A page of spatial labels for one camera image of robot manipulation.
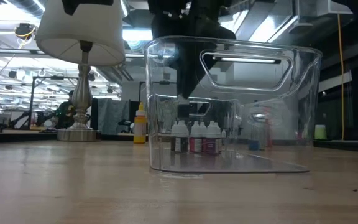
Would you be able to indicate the large blue food coloring bottle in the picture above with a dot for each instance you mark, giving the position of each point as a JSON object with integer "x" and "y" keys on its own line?
{"x": 253, "y": 145}

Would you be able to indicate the small purple food coloring bottle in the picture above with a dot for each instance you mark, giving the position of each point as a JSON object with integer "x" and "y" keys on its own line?
{"x": 212, "y": 144}

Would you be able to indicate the grey cloth cover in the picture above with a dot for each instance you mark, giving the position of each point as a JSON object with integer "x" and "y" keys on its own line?
{"x": 110, "y": 115}

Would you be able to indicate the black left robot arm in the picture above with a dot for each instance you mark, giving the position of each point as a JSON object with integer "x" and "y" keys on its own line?
{"x": 85, "y": 4}

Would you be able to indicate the large yellow food coloring bottle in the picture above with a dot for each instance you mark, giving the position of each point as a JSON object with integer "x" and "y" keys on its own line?
{"x": 140, "y": 130}

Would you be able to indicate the white shade table lamp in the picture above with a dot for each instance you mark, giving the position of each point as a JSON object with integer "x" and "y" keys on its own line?
{"x": 79, "y": 31}

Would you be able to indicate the black metal stand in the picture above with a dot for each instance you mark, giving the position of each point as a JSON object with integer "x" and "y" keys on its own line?
{"x": 32, "y": 93}

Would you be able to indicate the person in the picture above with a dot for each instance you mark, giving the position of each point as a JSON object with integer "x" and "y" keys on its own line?
{"x": 64, "y": 115}

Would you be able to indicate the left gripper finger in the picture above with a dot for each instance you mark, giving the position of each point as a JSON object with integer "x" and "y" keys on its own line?
{"x": 191, "y": 62}

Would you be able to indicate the green container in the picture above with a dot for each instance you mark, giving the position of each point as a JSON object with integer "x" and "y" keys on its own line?
{"x": 322, "y": 132}

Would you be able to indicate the small blue food coloring bottle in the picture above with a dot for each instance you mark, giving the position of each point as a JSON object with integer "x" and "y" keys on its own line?
{"x": 223, "y": 137}

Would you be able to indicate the clear plastic bin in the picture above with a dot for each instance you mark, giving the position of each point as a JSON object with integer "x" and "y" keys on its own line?
{"x": 303, "y": 124}

